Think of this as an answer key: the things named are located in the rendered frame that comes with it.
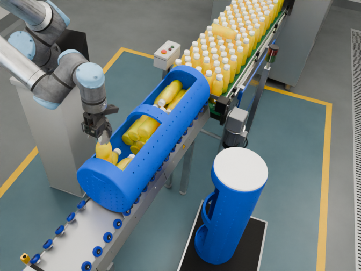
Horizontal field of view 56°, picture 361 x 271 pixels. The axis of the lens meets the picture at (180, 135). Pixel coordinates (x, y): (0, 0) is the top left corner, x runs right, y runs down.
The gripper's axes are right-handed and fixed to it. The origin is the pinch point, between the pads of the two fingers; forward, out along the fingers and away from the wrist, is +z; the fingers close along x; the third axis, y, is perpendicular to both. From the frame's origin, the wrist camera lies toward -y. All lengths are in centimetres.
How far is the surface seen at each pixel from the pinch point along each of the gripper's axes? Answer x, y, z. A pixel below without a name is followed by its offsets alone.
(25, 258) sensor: -9, 47, 36
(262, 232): 82, -64, 115
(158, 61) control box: -25, -92, 24
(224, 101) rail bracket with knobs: 27, -85, 30
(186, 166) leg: 13, -73, 92
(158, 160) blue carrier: 19.4, -14.3, 17.5
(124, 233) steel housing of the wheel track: 18.4, 14.6, 42.3
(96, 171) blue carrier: 4.1, 11.1, 7.1
